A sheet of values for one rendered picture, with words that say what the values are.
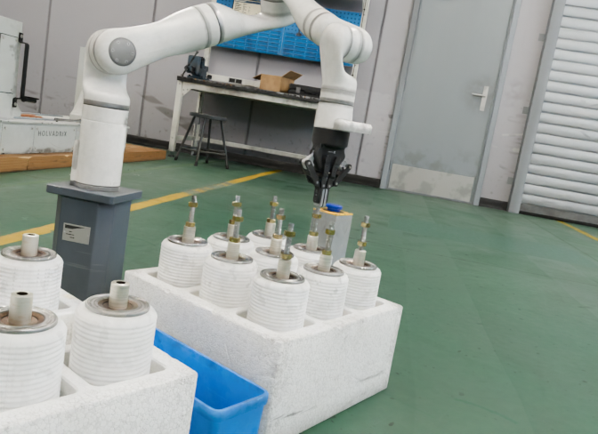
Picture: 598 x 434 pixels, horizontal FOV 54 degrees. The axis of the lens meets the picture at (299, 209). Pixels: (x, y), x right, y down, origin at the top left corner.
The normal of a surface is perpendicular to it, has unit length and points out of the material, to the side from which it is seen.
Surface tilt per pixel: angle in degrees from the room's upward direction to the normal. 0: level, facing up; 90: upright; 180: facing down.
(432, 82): 90
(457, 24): 90
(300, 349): 90
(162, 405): 90
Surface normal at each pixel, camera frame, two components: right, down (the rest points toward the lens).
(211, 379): -0.62, -0.03
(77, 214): -0.11, 0.14
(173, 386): 0.75, 0.22
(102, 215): 0.55, 0.21
